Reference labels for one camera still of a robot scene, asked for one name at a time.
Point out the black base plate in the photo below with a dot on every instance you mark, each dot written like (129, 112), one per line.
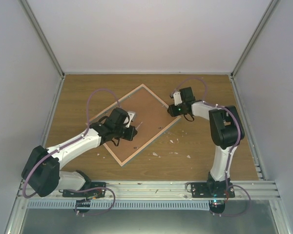
(97, 191)
(209, 190)

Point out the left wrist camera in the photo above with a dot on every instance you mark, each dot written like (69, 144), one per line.
(131, 117)

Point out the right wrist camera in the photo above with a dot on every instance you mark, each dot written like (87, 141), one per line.
(176, 96)

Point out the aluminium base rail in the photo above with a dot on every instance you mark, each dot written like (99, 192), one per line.
(178, 190)

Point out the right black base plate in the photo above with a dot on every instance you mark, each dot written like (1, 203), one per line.
(209, 190)

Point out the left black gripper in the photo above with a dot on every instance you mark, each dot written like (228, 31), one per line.
(132, 133)

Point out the aluminium corner post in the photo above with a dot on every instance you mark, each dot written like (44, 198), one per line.
(259, 28)
(37, 28)

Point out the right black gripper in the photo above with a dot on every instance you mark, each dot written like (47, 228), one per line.
(173, 113)

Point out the blue wooden picture frame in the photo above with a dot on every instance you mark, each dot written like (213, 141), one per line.
(149, 109)

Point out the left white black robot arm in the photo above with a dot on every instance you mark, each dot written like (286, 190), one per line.
(43, 170)

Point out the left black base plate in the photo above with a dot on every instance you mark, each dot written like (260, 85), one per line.
(97, 191)

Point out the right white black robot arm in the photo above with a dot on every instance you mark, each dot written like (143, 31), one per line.
(226, 129)

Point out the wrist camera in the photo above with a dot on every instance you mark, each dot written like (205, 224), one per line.
(131, 117)
(176, 96)

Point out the right aluminium corner post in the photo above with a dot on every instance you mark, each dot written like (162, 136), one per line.
(259, 28)

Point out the left aluminium corner post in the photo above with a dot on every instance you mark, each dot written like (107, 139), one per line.
(37, 28)

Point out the grey slotted cable duct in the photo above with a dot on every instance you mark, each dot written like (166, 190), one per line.
(120, 204)

